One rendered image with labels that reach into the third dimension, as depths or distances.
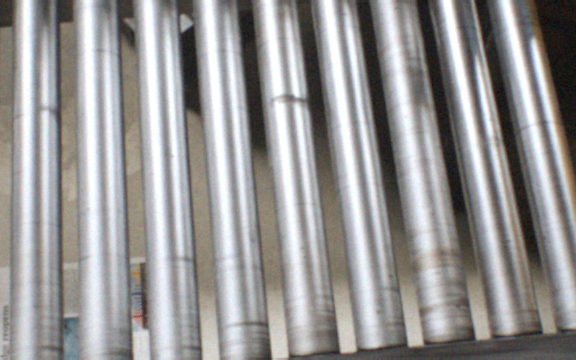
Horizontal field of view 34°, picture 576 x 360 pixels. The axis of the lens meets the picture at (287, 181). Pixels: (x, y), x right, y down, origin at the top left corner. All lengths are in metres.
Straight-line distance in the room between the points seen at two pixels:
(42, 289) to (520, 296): 0.45
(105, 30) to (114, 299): 0.29
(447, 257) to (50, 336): 0.38
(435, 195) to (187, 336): 0.28
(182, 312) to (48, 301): 0.13
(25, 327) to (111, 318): 0.08
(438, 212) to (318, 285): 0.14
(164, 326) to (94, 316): 0.07
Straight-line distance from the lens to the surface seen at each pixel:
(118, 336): 0.91
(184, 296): 0.91
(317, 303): 0.91
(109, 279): 0.92
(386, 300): 0.91
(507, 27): 1.06
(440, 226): 0.94
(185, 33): 1.70
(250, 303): 0.91
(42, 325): 0.92
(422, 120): 0.98
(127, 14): 1.17
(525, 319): 0.93
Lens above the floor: 1.67
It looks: 68 degrees down
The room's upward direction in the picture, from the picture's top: 3 degrees clockwise
